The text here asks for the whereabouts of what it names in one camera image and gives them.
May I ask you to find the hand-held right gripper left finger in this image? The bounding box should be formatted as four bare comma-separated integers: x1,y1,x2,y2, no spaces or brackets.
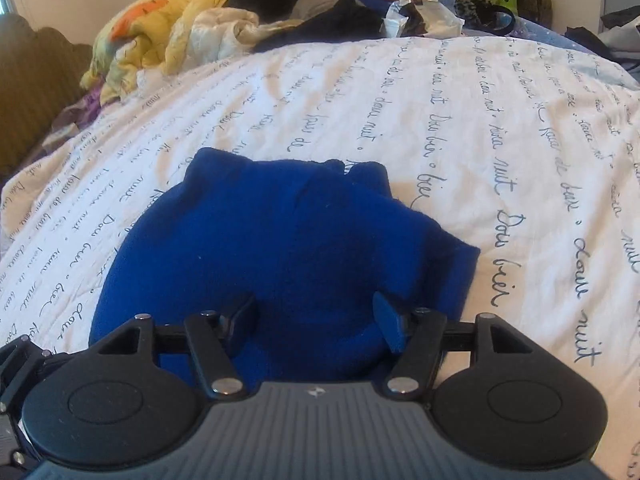
90,293,260,402

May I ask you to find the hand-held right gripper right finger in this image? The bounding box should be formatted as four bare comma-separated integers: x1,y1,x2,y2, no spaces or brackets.
372,292,532,401

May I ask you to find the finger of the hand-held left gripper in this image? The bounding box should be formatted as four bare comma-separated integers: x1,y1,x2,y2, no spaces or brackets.
0,335,68,478

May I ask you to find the blue knit garment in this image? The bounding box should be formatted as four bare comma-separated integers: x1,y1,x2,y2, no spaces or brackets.
89,147,481,394

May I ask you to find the dark clothes pile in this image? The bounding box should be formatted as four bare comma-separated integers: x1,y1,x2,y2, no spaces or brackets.
565,10,640,62

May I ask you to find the white script-printed bedsheet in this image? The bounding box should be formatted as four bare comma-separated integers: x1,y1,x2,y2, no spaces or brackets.
0,35,640,480

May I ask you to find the purple cloth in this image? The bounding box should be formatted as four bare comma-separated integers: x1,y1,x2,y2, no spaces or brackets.
50,82,121,132

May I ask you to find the brown headboard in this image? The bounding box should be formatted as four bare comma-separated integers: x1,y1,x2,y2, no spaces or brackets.
0,12,96,187

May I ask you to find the white satin cloth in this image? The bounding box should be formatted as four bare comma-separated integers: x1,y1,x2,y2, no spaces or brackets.
165,6,262,76

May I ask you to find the dark navy cloth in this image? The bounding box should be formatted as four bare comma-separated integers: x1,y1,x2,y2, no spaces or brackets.
252,0,401,54

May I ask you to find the yellow floral comforter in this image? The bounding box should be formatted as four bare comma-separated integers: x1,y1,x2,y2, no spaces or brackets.
80,0,241,105

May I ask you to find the black patterned cloth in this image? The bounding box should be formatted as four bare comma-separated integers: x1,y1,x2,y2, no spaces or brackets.
452,0,517,36

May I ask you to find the light blue sheet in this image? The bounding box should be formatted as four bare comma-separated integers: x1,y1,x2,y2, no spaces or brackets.
435,0,640,92

